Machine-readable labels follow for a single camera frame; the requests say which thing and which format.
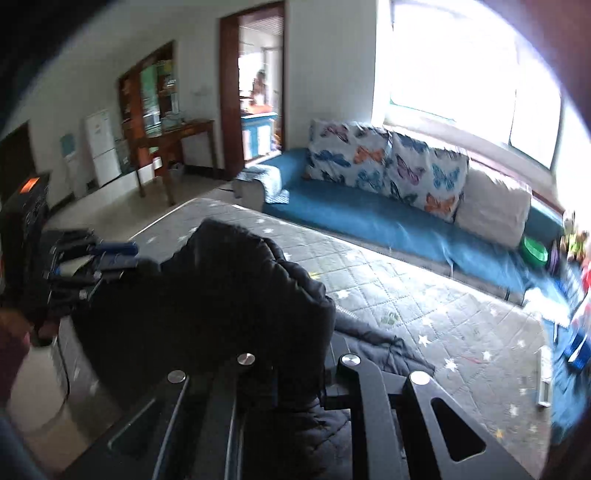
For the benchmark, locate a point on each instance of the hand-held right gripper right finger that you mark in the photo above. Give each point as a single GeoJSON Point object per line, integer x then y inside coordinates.
{"type": "Point", "coordinates": [369, 415]}

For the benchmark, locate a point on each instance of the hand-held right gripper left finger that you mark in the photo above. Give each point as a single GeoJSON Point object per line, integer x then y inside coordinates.
{"type": "Point", "coordinates": [194, 415]}

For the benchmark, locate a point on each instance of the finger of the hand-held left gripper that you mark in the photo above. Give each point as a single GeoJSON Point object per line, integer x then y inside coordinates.
{"type": "Point", "coordinates": [115, 249]}
{"type": "Point", "coordinates": [115, 264]}

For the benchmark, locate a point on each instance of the black puffer jacket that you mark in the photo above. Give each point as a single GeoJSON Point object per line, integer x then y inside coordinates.
{"type": "Point", "coordinates": [221, 286]}

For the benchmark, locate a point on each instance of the person's left forearm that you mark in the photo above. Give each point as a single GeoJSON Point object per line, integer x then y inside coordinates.
{"type": "Point", "coordinates": [11, 350]}

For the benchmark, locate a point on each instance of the white water dispenser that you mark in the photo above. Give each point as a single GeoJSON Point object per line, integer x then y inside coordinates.
{"type": "Point", "coordinates": [74, 161]}

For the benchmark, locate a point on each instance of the white refrigerator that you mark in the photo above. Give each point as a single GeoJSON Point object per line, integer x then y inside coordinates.
{"type": "Point", "coordinates": [104, 147]}

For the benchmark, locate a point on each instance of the grey star quilted mattress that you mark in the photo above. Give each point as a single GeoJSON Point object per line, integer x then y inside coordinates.
{"type": "Point", "coordinates": [415, 304]}

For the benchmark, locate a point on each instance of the wooden desk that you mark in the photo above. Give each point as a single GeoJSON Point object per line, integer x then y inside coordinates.
{"type": "Point", "coordinates": [184, 131]}

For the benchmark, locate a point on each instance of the wooden display cabinet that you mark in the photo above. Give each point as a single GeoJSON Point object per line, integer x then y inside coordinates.
{"type": "Point", "coordinates": [134, 92]}

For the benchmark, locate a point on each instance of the blue checked cloth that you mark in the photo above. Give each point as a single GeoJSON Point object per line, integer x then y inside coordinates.
{"type": "Point", "coordinates": [270, 182]}

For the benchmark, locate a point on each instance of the white flat bar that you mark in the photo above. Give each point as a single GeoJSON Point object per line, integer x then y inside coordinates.
{"type": "Point", "coordinates": [545, 378]}

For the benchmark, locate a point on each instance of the blue cabinet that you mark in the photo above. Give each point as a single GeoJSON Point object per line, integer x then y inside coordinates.
{"type": "Point", "coordinates": [258, 134]}

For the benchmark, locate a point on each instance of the blue sofa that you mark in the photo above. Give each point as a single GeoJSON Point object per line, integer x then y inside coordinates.
{"type": "Point", "coordinates": [369, 217]}

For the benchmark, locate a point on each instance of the green plastic bowl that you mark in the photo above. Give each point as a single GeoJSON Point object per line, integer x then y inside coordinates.
{"type": "Point", "coordinates": [535, 251]}

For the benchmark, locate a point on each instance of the white pillow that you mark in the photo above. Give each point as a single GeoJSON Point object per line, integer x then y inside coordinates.
{"type": "Point", "coordinates": [494, 207]}

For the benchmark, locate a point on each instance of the butterfly print pillow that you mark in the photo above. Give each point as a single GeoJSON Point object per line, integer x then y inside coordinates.
{"type": "Point", "coordinates": [346, 157]}
{"type": "Point", "coordinates": [425, 177]}

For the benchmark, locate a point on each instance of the yellow green plush toy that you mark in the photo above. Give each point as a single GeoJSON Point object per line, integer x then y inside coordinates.
{"type": "Point", "coordinates": [575, 240]}

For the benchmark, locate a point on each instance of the window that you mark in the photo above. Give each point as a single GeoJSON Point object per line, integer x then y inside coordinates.
{"type": "Point", "coordinates": [452, 69]}

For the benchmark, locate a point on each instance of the brown wooden door frame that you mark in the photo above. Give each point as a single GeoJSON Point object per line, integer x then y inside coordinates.
{"type": "Point", "coordinates": [228, 92]}

